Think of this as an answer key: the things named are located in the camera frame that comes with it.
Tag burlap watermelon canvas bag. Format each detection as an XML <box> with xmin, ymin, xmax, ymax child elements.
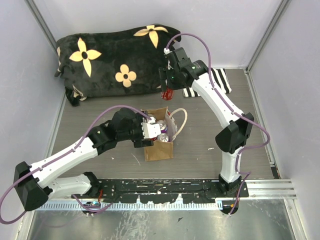
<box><xmin>144</xmin><ymin>107</ymin><xmax>188</xmax><ymax>162</ymax></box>

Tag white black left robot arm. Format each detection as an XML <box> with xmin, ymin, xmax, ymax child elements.
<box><xmin>13</xmin><ymin>107</ymin><xmax>161</xmax><ymax>212</ymax></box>

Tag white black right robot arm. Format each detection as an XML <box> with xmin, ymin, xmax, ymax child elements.
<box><xmin>159</xmin><ymin>47</ymin><xmax>254</xmax><ymax>197</ymax></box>

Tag black floral plush blanket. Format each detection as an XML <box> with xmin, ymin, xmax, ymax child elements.
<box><xmin>55</xmin><ymin>24</ymin><xmax>181</xmax><ymax>107</ymax></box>

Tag black white striped cloth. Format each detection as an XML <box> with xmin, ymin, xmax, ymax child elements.
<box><xmin>182</xmin><ymin>68</ymin><xmax>232</xmax><ymax>98</ymax></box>

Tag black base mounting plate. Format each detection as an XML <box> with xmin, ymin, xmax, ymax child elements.
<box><xmin>76</xmin><ymin>178</ymin><xmax>239</xmax><ymax>204</ymax></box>

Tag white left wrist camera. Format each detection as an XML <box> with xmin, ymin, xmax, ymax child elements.
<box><xmin>141</xmin><ymin>122</ymin><xmax>162</xmax><ymax>139</ymax></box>

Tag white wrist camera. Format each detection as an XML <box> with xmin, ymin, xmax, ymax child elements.
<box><xmin>141</xmin><ymin>122</ymin><xmax>162</xmax><ymax>139</ymax></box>
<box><xmin>163</xmin><ymin>48</ymin><xmax>171</xmax><ymax>55</ymax></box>

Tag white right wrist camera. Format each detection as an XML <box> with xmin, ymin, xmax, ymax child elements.
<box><xmin>163</xmin><ymin>48</ymin><xmax>171</xmax><ymax>55</ymax></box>

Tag white slotted cable duct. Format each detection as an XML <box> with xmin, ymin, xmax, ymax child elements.
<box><xmin>38</xmin><ymin>200</ymin><xmax>223</xmax><ymax>211</ymax></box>

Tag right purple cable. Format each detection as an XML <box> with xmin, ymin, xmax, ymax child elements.
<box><xmin>166</xmin><ymin>32</ymin><xmax>271</xmax><ymax>217</ymax></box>

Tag purple cable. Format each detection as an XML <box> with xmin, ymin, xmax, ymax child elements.
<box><xmin>0</xmin><ymin>104</ymin><xmax>151</xmax><ymax>225</ymax></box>
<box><xmin>166</xmin><ymin>32</ymin><xmax>271</xmax><ymax>217</ymax></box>

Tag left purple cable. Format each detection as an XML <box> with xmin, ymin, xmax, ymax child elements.
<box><xmin>0</xmin><ymin>104</ymin><xmax>151</xmax><ymax>225</ymax></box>

